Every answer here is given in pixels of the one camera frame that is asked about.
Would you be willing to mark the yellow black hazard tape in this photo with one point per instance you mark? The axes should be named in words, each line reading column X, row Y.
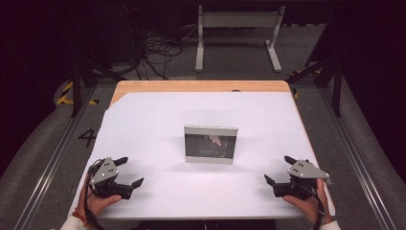
column 65, row 94

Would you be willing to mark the person's left hand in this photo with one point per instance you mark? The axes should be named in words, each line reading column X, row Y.
column 100, row 204

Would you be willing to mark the grey metal desk frame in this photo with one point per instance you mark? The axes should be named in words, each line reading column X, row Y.
column 237, row 19

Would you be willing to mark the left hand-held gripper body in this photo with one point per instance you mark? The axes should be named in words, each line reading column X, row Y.
column 105, row 172

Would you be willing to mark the aluminium floor rail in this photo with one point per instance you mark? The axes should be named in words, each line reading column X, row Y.
column 51, row 166
column 357, row 166

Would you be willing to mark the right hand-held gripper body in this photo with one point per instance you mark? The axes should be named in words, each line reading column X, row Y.
column 306, row 171

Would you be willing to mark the small grey table clip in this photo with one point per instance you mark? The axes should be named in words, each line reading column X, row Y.
column 330, row 182

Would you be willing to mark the white table sheet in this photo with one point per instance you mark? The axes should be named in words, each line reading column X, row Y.
column 207, row 105

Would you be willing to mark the person's right hand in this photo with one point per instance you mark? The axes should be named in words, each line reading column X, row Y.
column 308, row 207

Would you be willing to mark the black metal stand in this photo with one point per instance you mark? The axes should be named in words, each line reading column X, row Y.
column 76, row 86
column 336, row 89

